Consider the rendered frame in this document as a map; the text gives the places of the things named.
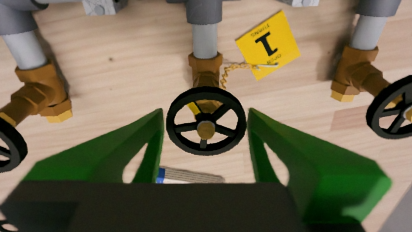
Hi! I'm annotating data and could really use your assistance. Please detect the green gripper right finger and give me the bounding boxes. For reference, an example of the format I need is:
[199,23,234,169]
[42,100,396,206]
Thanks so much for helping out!
[247,107,396,228]

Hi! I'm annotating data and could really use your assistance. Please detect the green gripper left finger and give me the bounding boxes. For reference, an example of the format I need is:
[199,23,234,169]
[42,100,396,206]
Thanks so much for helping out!
[14,108,164,183]

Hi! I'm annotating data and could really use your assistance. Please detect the yellow number tag with gold chain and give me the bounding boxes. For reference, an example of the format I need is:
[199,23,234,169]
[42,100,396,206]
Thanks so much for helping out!
[219,10,301,90]

